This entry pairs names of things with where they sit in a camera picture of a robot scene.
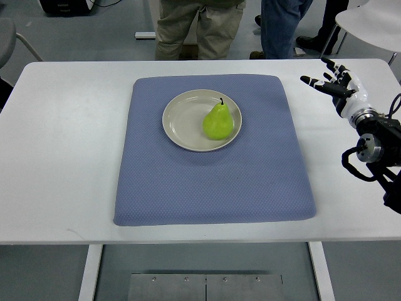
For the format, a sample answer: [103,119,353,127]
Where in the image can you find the white table leg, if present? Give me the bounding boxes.
[308,241,335,301]
[78,245,103,301]

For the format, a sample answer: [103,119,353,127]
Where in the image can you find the grey chair left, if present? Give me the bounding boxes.
[0,18,43,68]

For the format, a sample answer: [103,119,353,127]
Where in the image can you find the beige round plate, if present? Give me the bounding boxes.
[162,89,242,152]

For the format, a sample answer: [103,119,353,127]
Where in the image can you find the white floor bracket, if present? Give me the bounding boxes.
[134,31,156,40]

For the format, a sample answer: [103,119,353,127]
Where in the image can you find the person in black trousers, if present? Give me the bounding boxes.
[296,0,349,55]

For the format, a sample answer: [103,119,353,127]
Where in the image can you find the green pear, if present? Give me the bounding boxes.
[202,98,234,140]

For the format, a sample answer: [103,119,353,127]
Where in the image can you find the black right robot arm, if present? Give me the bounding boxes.
[341,95,400,213]

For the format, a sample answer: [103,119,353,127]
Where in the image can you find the white right table leg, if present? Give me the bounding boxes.
[308,241,335,301]

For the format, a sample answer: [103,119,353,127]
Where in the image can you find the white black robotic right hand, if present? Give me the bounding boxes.
[300,58,373,124]

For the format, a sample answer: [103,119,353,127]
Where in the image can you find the person in khaki trousers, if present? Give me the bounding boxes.
[155,1,246,61]

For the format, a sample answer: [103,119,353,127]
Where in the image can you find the black equipment case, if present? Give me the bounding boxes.
[38,0,94,14]

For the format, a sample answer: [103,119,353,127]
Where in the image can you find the white chair right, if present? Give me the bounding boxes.
[322,0,400,65]

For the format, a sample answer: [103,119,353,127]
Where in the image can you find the blue textured mat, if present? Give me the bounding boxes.
[113,74,316,226]

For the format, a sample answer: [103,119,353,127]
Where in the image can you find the person in blue jeans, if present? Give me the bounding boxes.
[249,0,312,60]

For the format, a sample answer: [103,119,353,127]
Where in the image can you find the white left table leg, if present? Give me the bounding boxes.
[78,245,103,301]

